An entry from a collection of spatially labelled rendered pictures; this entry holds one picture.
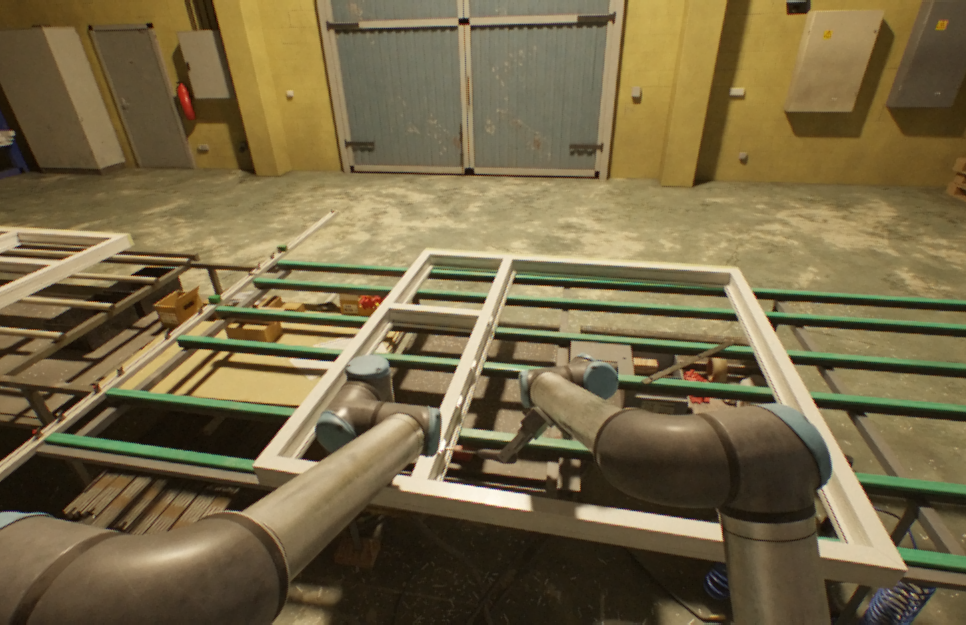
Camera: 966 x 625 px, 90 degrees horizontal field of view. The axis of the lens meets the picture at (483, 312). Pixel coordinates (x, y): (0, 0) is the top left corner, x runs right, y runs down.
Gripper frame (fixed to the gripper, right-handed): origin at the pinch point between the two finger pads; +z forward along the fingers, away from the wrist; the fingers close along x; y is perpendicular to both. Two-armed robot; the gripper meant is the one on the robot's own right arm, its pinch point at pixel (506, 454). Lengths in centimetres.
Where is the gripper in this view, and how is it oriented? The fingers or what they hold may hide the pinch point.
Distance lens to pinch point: 134.2
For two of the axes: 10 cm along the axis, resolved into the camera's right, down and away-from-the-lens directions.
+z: -7.0, 7.0, -1.4
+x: -1.5, -3.4, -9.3
